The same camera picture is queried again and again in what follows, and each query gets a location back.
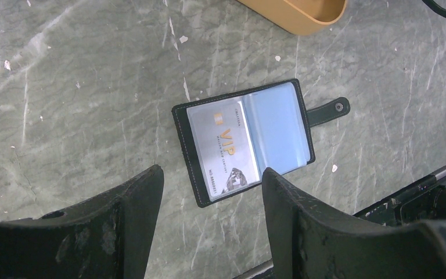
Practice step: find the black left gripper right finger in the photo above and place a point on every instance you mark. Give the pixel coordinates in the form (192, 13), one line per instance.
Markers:
(310, 239)

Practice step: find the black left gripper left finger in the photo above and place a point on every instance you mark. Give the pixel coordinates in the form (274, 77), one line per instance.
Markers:
(106, 236)

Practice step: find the black leather card holder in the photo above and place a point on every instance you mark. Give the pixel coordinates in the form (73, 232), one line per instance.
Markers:
(280, 129)

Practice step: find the white VIP card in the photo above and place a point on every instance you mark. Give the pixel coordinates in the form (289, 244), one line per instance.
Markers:
(224, 147)

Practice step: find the yellow oval tray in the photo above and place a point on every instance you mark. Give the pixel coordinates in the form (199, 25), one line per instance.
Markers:
(299, 17)

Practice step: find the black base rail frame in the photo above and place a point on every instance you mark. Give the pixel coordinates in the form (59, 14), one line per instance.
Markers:
(424, 199)

